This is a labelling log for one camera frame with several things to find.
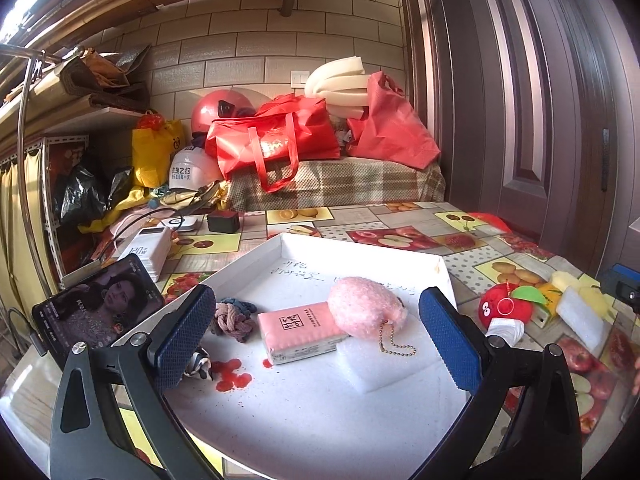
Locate metal shelf rack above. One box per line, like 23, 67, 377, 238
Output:
37, 132, 92, 277

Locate brown panelled door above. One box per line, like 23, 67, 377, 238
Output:
399, 0, 640, 283

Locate black smartphone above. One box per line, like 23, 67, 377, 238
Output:
31, 253, 166, 372

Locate pink helmet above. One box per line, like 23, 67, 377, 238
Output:
190, 89, 257, 137

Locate yellow shopping bag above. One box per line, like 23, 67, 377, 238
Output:
131, 119, 185, 189

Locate pink tissue pack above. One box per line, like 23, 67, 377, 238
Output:
257, 300, 349, 366

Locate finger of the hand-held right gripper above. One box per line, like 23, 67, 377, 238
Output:
599, 263, 640, 315

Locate black plastic bag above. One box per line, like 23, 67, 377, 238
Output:
54, 162, 134, 227

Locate black white patterned hair tie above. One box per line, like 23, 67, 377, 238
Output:
182, 347, 214, 382

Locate red tote bag with handles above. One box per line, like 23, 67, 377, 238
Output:
204, 93, 342, 194

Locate black charger box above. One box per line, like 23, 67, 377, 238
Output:
207, 209, 242, 235

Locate plaid covered bench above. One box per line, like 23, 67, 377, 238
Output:
227, 156, 447, 213

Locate rolled brown mats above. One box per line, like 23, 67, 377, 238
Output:
59, 44, 154, 112

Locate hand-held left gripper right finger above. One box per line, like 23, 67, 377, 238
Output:
419, 286, 583, 480

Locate white helmet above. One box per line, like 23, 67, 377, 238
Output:
167, 146, 224, 194

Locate plain red fabric bag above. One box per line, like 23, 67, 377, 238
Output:
346, 71, 442, 171

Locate pink plush keychain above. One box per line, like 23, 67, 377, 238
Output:
327, 276, 420, 360

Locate white power bank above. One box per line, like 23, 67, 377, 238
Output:
115, 227, 174, 284

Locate metal shelf with curtain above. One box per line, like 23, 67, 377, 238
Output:
0, 45, 92, 283

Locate white foam sheets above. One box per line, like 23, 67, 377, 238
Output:
303, 56, 374, 122

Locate white round charging pad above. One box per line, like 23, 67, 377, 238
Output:
160, 216, 202, 235

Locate white foam block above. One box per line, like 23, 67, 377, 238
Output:
555, 290, 613, 354
336, 332, 432, 399

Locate braided hair scrunchie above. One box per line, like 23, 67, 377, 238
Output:
213, 297, 259, 344

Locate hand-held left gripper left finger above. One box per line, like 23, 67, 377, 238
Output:
49, 284, 217, 480

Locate yellow curtain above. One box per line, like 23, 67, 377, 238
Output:
0, 152, 62, 303

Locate white cardboard box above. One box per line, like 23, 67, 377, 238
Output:
107, 232, 476, 465

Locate fruit print tablecloth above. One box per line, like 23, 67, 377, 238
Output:
0, 201, 640, 480

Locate red plush apple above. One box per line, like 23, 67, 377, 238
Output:
478, 282, 549, 332

